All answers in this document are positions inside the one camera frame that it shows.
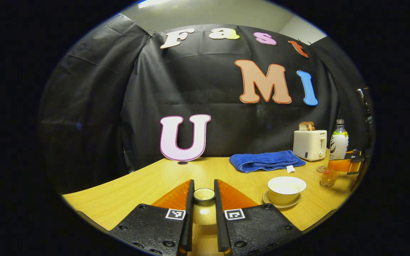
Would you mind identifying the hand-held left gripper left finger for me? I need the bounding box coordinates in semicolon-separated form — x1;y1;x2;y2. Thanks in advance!
110;179;195;256

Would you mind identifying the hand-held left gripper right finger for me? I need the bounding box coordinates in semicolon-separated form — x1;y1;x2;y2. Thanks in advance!
214;179;302;256

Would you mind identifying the clear water bottle orange drink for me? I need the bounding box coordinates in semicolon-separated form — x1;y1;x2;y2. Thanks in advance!
320;119;349;187

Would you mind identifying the cream ceramic teacup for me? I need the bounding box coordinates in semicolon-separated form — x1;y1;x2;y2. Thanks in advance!
267;176;307;205

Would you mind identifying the cream ceramic saucer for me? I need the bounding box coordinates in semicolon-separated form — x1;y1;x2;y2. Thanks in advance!
262;191;302;209

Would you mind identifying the white toaster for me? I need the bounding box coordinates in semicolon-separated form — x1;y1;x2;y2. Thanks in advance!
293;130;328;162

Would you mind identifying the blue folded towel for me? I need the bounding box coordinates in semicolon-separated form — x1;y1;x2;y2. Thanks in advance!
229;150;306;174

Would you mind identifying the black backdrop cloth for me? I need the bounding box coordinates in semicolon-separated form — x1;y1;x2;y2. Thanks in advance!
38;14;373;194

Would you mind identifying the ceiling light strip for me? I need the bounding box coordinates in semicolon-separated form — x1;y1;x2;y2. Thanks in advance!
137;0;172;9

